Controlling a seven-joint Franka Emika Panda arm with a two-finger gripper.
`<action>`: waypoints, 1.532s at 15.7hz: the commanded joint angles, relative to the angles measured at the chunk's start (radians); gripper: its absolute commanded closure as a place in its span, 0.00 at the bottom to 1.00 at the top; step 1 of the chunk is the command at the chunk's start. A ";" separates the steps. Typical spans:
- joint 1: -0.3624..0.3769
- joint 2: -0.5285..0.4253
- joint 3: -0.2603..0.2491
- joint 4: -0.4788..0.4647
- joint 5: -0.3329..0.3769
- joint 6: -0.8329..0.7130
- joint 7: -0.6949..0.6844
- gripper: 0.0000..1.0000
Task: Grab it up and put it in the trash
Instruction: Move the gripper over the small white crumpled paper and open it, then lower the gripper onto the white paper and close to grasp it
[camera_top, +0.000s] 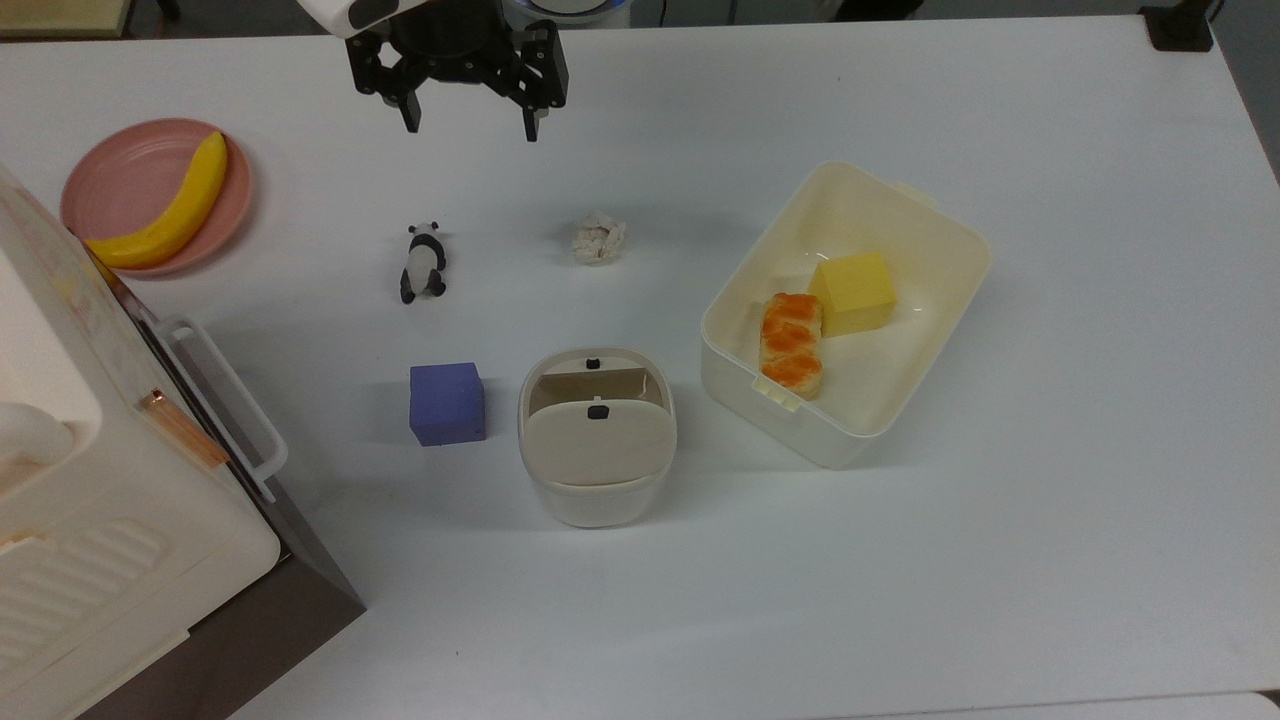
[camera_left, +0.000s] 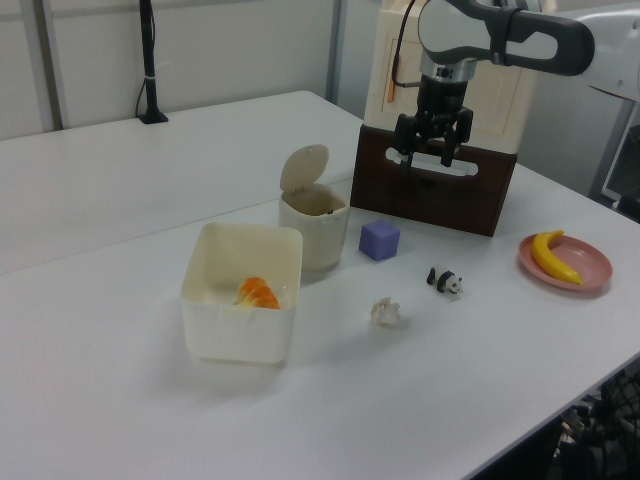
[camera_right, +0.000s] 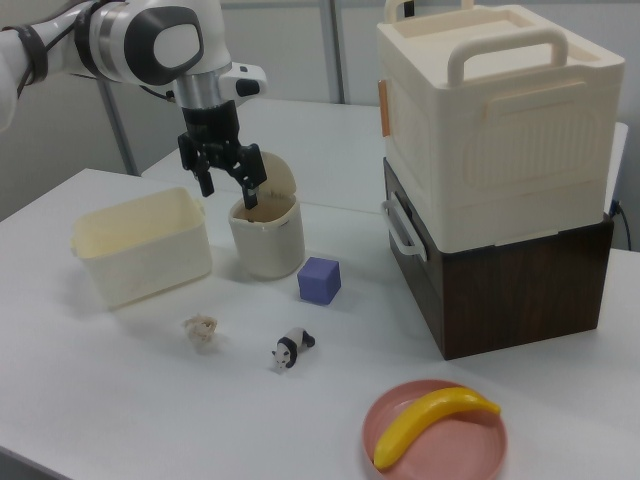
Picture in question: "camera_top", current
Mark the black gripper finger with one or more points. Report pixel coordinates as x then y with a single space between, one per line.
372 65
545 80

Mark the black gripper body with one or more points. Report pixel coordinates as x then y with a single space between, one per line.
455 40

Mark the white paper ball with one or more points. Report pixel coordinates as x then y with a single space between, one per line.
599 238

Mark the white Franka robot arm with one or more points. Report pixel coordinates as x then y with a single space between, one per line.
330 12

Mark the cream trash bin with lid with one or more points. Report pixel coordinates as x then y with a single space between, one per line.
597 450

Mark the small panda figurine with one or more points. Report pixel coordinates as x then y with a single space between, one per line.
422 262

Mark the yellow toy banana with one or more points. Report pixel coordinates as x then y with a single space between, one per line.
185 205

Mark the pink round plate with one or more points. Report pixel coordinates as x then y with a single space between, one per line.
125 175

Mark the tan wooden furniture piece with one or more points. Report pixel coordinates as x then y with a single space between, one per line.
60 15

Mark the purple foam cube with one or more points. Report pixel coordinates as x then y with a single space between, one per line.
447 405

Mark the dark object beyond table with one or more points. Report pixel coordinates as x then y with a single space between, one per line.
878 8

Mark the orange glazed bread toy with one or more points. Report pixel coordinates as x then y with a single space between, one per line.
791 345

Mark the yellow cheese block toy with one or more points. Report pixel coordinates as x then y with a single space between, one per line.
855 292

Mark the cream plastic storage container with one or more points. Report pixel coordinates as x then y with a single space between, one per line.
900 390

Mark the cream and brown toy oven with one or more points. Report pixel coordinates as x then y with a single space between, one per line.
110 500

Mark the black camera stand base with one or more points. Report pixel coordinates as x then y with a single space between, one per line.
1178 28

